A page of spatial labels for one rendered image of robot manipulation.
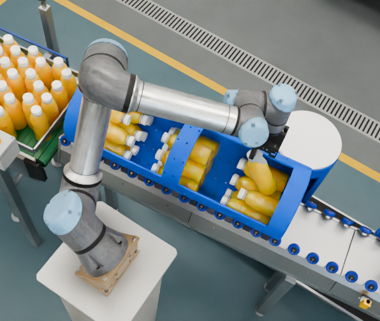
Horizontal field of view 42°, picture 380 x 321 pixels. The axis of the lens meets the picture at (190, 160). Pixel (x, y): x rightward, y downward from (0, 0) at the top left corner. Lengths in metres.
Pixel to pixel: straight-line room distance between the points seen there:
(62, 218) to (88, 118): 0.28
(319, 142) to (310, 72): 1.69
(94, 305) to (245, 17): 2.82
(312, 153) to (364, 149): 1.46
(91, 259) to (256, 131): 0.60
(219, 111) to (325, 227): 0.93
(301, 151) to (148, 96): 0.96
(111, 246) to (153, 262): 0.20
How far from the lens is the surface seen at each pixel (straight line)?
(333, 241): 2.00
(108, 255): 1.45
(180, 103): 1.20
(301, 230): 1.97
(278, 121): 1.41
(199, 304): 2.76
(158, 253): 1.61
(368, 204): 3.25
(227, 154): 1.94
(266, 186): 1.73
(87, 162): 1.44
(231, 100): 1.34
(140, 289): 1.57
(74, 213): 1.38
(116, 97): 1.17
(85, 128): 1.38
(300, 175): 1.71
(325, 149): 2.04
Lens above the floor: 2.67
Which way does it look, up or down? 60 degrees down
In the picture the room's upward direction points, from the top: 11 degrees clockwise
